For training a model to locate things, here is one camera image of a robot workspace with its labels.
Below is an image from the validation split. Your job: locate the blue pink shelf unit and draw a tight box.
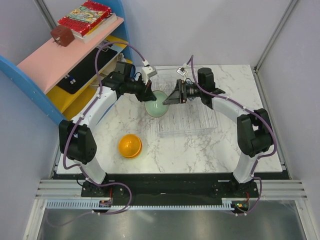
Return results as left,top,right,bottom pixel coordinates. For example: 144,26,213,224
0,0,129,124

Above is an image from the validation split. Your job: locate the yellow-orange plastic bowl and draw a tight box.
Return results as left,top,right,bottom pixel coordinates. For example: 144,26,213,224
118,134,143,159

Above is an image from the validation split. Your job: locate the brown wooden cube box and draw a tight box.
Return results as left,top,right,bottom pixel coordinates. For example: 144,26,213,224
50,25,75,47

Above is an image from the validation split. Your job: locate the black clipboard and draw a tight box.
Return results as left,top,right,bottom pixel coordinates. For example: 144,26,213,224
57,47,118,94

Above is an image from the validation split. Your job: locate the white wire dish rack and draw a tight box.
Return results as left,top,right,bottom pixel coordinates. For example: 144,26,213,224
152,66,218,138

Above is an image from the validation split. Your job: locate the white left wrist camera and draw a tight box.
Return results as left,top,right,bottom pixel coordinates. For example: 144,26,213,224
141,65,157,82

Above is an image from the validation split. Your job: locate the white thick book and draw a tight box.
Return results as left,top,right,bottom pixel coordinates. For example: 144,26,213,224
72,13,117,44

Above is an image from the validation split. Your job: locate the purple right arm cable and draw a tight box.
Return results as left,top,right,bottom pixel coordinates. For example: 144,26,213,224
183,55,278,217

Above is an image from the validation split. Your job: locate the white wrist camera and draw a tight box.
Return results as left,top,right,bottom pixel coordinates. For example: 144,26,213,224
176,67,188,77
141,65,157,82

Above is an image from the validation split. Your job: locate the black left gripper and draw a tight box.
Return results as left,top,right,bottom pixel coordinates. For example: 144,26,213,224
124,75,157,103

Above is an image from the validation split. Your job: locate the white slotted cable duct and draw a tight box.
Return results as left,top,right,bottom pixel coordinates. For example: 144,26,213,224
45,198,234,211

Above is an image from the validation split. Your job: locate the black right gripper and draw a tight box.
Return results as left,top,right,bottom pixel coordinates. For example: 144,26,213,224
163,79,204,106

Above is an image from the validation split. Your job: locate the green celadon ceramic bowl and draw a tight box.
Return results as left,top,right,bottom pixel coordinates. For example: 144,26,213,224
144,90,170,118

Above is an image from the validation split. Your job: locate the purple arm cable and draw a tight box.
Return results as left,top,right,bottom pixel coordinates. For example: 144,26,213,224
183,55,278,217
44,42,150,227

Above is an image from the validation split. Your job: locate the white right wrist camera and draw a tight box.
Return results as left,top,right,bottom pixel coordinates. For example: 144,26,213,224
176,67,188,77

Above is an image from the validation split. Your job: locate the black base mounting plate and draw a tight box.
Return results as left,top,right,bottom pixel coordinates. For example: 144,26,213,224
74,172,275,207

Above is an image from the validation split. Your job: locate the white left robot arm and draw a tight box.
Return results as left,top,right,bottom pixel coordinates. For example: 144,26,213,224
58,61,157,197

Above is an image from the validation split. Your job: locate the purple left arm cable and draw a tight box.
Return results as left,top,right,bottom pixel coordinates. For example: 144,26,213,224
44,42,150,227

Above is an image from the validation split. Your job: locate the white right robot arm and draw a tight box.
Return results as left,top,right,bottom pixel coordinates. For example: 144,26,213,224
162,67,276,197

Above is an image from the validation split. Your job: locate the red cover book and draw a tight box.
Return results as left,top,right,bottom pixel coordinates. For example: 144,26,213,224
58,0,113,37

